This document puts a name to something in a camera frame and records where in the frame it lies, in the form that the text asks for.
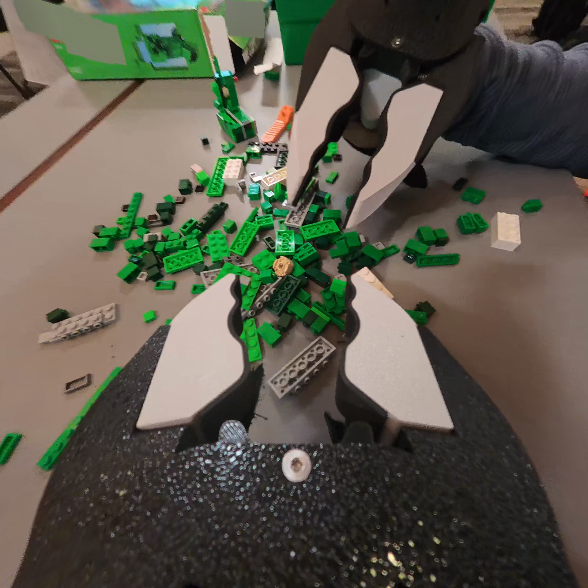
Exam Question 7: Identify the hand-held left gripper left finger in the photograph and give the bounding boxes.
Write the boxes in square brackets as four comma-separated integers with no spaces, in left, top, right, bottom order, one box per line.
[136,274,252,431]

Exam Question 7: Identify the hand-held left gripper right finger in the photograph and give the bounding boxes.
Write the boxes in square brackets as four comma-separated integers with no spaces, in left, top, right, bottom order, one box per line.
[339,273,455,446]

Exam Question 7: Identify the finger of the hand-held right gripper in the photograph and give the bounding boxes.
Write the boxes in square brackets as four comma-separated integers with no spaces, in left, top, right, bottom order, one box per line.
[285,45,368,207]
[345,83,445,229]

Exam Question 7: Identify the pile of green toy bricks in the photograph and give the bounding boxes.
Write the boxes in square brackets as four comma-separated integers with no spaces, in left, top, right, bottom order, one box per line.
[89,138,488,364]

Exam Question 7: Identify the orange brick separator tool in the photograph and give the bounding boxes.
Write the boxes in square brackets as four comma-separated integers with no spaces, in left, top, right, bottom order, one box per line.
[261,106,295,144]

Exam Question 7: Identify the white paper sheet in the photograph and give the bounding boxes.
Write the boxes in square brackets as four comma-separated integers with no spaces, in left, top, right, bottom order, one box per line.
[253,39,285,76]

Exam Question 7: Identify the green plastic storage bin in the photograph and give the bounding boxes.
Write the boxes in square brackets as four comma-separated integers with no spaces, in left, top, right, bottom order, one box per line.
[274,0,341,67]

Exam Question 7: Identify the built green brick figure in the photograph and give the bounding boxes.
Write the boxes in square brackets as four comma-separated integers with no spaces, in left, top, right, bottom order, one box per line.
[211,57,258,143]

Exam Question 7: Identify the grey upturned toy plate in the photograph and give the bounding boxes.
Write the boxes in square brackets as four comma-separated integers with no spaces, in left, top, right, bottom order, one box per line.
[267,336,337,399]

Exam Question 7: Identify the long grey studded plate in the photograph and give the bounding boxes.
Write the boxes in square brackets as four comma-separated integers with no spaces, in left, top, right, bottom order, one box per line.
[38,303,118,345]

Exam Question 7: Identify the white chunky toy brick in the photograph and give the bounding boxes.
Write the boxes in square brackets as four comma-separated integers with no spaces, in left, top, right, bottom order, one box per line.
[491,211,522,252]

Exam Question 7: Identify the green cardboard toy box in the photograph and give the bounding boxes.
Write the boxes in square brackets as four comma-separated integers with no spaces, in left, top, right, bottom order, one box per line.
[14,0,272,81]

